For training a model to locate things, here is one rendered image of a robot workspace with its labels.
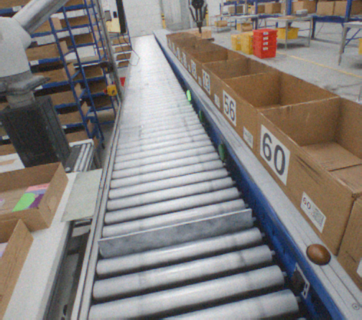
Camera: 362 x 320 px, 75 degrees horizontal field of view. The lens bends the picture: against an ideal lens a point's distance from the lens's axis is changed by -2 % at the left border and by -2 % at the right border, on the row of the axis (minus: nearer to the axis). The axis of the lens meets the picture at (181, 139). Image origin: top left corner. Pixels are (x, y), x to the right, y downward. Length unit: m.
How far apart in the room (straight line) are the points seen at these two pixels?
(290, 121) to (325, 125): 0.14
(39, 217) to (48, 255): 0.14
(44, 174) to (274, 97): 1.12
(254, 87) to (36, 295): 1.10
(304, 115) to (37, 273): 0.94
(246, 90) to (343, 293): 0.87
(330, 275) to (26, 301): 0.72
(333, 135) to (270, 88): 0.40
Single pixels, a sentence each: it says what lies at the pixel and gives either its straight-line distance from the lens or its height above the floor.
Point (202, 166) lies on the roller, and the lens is 1.05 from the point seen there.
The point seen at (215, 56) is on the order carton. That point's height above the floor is 1.01.
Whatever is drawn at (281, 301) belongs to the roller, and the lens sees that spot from 0.69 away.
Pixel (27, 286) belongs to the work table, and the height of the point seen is 0.75.
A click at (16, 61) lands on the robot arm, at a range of 1.19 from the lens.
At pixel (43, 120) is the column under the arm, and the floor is 1.01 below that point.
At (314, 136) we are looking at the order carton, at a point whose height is 0.92.
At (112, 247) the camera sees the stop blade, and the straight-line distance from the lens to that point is 0.79.
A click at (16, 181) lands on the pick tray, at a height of 0.79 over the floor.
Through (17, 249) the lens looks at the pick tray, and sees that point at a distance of 0.90.
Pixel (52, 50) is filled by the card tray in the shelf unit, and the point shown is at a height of 1.19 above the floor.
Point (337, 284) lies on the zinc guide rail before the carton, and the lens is 0.58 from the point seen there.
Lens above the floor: 1.36
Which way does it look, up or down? 29 degrees down
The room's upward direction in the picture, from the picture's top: 8 degrees counter-clockwise
